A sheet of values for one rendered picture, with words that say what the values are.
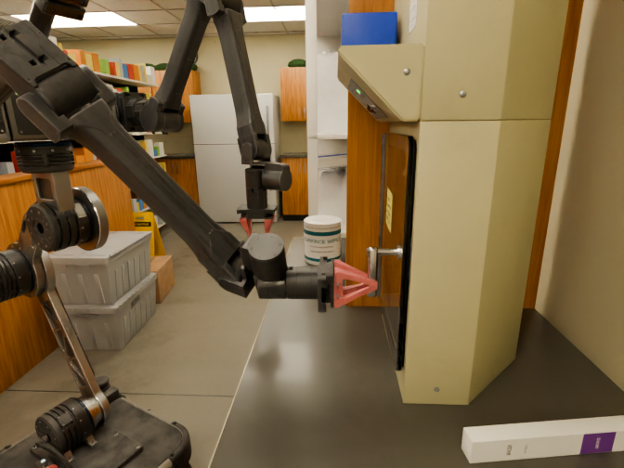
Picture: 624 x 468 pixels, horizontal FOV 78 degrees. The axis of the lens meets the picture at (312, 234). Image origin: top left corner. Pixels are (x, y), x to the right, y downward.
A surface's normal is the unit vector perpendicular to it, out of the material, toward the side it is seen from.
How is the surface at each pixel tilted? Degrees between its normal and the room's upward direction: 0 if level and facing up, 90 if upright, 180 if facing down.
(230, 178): 90
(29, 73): 59
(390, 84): 90
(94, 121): 67
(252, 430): 0
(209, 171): 90
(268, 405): 0
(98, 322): 95
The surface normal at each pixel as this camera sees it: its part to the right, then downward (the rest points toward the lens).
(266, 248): -0.05, -0.68
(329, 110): -0.51, 0.32
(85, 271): -0.05, 0.36
